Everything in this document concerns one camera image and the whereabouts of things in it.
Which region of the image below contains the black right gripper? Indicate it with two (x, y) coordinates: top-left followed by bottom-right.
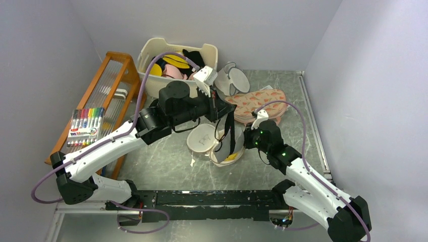
(238, 122), (271, 154)

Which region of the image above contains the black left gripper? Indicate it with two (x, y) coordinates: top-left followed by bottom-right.
(171, 84), (236, 127)

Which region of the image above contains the black bra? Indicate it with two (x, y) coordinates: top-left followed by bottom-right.
(213, 113), (244, 164)

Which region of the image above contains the white mesh laundry bag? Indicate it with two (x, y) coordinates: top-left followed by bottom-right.
(186, 124), (245, 167)

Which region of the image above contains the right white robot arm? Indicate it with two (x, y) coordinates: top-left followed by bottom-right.
(244, 120), (371, 241)

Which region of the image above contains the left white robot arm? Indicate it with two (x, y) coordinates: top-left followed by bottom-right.
(50, 81), (236, 210)

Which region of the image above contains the yellow bra in bag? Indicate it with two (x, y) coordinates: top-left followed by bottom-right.
(223, 153), (239, 162)

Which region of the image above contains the white blue-trimmed mesh bag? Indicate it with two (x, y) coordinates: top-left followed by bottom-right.
(214, 62), (250, 96)

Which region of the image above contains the pink floral laundry bag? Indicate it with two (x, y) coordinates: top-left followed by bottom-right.
(225, 89), (288, 125)

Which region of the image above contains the cream plastic laundry basket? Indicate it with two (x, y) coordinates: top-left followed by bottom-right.
(136, 37), (218, 98)

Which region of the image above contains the black garment in basket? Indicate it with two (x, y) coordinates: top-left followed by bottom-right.
(182, 49), (205, 68)

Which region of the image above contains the pink garment in basket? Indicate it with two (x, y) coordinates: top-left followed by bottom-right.
(161, 64), (195, 80)

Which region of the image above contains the yellow garment in basket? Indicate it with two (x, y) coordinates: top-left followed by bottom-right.
(149, 54), (192, 76)

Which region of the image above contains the wooden rack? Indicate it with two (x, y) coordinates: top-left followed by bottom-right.
(44, 51), (147, 181)

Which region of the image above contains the coloured marker pen pack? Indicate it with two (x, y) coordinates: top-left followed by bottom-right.
(66, 107), (105, 148)

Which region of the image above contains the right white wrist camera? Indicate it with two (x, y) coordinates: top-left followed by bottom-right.
(251, 109), (269, 130)

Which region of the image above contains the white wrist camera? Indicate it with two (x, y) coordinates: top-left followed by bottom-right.
(251, 109), (269, 130)
(193, 66), (218, 97)

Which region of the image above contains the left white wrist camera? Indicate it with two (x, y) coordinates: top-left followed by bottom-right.
(193, 66), (218, 97)

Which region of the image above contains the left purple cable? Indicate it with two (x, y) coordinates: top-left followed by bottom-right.
(31, 51), (200, 204)

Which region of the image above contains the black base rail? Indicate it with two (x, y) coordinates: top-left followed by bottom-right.
(105, 190), (289, 223)

